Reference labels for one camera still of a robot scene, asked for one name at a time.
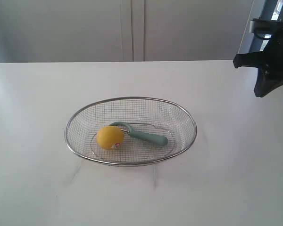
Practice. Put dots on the yellow lemon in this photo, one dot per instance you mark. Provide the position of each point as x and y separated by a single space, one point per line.
110 137

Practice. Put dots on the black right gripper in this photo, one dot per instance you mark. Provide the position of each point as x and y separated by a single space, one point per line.
270 59

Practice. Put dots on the oval wire mesh basket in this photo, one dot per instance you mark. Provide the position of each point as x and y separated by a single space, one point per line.
144 114

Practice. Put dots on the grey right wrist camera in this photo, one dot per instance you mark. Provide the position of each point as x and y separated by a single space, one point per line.
260 26

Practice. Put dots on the window frame with glass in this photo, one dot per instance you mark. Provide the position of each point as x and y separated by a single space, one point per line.
265 10

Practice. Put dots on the teal handled peeler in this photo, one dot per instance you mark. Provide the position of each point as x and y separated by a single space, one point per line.
151 138

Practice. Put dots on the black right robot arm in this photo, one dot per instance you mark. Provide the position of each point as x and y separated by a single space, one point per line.
266 51

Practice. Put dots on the white cabinet doors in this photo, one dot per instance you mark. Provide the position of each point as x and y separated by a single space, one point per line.
124 30

